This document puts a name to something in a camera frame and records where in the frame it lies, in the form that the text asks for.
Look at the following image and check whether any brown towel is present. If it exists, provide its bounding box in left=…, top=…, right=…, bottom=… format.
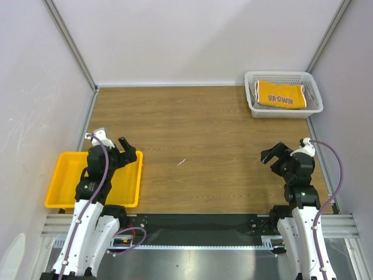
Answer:
left=254, top=80, right=307, bottom=110

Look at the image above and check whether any grey towel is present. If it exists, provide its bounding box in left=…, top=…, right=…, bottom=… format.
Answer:
left=249, top=83, right=320, bottom=110

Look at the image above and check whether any white perforated basket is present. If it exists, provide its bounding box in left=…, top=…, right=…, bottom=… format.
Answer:
left=244, top=71, right=323, bottom=119

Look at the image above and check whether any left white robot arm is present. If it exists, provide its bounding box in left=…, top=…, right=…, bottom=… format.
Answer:
left=40, top=134, right=138, bottom=279

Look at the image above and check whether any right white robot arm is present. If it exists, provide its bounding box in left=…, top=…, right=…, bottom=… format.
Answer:
left=261, top=138, right=337, bottom=279

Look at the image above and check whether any yellow plastic bin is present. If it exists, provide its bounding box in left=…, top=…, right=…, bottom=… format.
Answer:
left=44, top=150, right=143, bottom=209

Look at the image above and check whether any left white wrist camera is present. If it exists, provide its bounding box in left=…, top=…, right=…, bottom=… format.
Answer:
left=85, top=128, right=115, bottom=149

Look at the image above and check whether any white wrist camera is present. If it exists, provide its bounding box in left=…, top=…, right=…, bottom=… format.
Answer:
left=290, top=138, right=315, bottom=158
left=85, top=128, right=115, bottom=149

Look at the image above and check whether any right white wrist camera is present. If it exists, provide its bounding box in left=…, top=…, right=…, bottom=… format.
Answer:
left=290, top=138, right=315, bottom=158

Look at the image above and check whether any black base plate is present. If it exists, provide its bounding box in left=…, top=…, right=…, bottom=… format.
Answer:
left=128, top=213, right=278, bottom=247

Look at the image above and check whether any aluminium frame rail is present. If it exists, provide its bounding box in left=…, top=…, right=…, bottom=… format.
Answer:
left=42, top=0, right=98, bottom=92

